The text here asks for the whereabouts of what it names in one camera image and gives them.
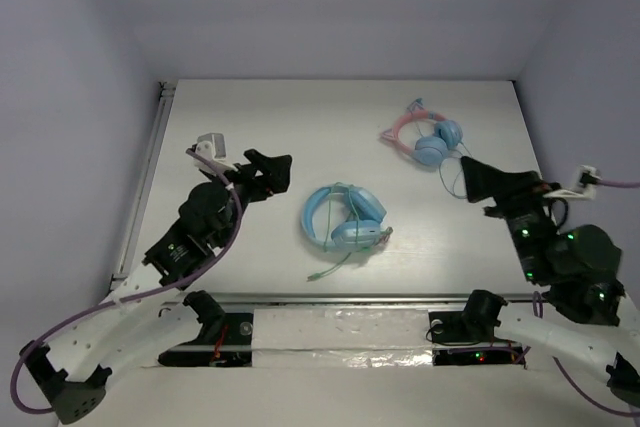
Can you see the silver tape strip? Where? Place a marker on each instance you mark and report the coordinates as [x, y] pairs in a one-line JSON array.
[[340, 337]]

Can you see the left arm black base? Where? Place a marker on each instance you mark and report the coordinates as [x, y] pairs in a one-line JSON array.
[[230, 347]]

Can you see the light blue headphones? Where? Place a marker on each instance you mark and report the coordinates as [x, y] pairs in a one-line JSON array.
[[344, 218]]

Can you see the pink blue cat-ear headphones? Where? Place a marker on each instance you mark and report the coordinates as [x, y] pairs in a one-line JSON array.
[[439, 138]]

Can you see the aluminium left side rail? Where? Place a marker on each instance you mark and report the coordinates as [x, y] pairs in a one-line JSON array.
[[131, 234]]

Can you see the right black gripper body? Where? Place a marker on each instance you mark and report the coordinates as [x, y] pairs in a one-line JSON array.
[[529, 225]]

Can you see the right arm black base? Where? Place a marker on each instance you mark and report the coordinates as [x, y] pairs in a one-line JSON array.
[[454, 344]]

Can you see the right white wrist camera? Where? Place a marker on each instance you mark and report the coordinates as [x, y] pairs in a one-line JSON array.
[[586, 180]]

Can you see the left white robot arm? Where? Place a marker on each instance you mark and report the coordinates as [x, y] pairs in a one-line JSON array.
[[154, 308]]

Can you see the aluminium front rail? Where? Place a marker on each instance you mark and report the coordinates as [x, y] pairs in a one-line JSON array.
[[279, 300]]

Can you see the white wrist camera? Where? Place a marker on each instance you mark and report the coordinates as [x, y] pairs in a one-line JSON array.
[[212, 148], [586, 180]]

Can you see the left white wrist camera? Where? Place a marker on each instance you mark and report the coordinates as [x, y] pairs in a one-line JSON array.
[[212, 148]]

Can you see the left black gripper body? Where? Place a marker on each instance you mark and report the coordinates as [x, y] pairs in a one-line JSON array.
[[251, 177]]

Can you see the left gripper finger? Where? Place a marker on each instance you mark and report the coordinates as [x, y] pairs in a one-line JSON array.
[[279, 178], [257, 161]]

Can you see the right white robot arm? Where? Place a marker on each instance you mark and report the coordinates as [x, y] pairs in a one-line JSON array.
[[595, 335]]

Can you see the aluminium rail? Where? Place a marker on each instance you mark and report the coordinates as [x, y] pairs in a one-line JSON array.
[[279, 300], [131, 234]]

